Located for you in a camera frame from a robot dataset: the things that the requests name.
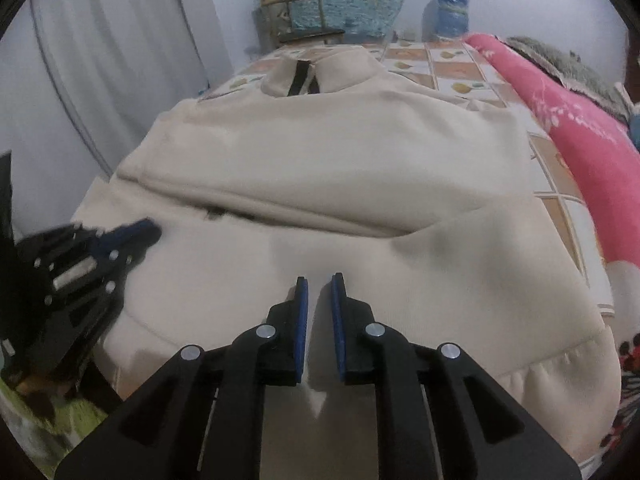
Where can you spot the cream zip-neck sweatshirt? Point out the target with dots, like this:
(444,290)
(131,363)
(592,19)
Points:
(350,160)

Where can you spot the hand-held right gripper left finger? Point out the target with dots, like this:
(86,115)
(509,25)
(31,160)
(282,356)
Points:
(300,310)

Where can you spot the pink floral blanket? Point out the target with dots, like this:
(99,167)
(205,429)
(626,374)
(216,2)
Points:
(580,125)

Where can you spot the grey-green fuzzy blanket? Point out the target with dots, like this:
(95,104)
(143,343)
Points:
(565,67)

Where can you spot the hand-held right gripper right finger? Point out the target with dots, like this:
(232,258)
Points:
(338,310)

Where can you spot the wooden chair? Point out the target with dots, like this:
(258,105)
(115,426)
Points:
(287,20)

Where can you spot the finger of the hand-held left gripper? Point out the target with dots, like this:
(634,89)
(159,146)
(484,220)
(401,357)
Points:
(135,232)

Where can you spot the green printed bed cloth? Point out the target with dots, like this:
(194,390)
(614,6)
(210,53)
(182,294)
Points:
(50,430)

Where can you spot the white curtain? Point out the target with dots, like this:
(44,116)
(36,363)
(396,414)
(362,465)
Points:
(130,50)

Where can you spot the fruit print checked bed sheet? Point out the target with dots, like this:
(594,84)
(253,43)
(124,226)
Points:
(450,67)

